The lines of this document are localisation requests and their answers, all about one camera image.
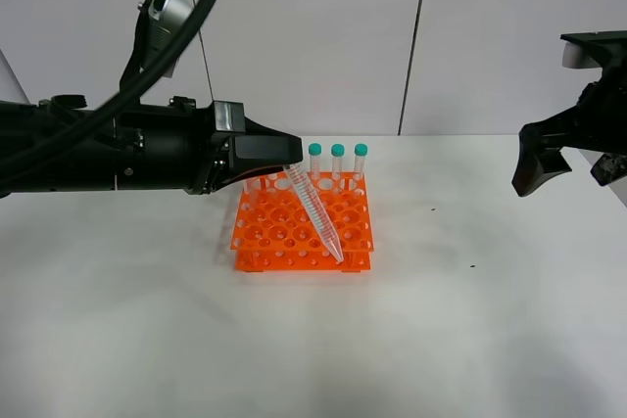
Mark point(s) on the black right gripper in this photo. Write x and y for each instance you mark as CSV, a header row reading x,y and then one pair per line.
x,y
600,110

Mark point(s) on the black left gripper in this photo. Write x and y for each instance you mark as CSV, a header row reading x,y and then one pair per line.
x,y
198,150

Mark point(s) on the teal-capped test tube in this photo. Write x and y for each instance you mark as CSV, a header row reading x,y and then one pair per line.
x,y
313,206

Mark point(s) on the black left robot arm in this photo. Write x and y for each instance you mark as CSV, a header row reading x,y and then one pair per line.
x,y
61,146

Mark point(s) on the row tube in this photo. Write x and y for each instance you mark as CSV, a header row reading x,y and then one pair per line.
x,y
337,153
315,151
360,152

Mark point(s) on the orange plastic test tube rack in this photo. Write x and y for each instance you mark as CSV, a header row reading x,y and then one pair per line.
x,y
272,230

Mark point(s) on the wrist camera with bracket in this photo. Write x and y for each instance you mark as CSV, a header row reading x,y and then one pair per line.
x,y
153,32

